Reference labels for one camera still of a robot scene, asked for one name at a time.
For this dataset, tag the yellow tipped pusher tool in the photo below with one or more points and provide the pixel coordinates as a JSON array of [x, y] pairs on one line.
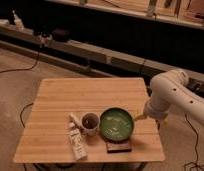
[[140, 117]]

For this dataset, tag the green ceramic bowl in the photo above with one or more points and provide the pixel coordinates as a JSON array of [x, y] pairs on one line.
[[116, 124]]

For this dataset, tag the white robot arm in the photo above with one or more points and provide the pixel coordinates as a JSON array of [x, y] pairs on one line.
[[170, 88]]

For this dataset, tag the white ceramic mug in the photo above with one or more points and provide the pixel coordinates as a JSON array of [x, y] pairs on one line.
[[90, 124]]

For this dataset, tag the small dark wooden box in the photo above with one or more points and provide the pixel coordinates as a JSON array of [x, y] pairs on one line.
[[116, 147]]

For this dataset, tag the white tube with label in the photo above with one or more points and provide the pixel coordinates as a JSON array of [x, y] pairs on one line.
[[76, 137]]

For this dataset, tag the wooden table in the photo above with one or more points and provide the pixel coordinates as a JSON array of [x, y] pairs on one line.
[[45, 138]]

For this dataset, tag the black device on ledge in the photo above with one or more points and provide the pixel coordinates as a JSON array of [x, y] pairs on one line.
[[61, 35]]

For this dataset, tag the white spray bottle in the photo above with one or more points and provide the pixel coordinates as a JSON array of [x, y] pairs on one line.
[[18, 22]]

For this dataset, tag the long grey ledge rail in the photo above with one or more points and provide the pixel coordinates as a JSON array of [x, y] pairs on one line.
[[74, 51]]

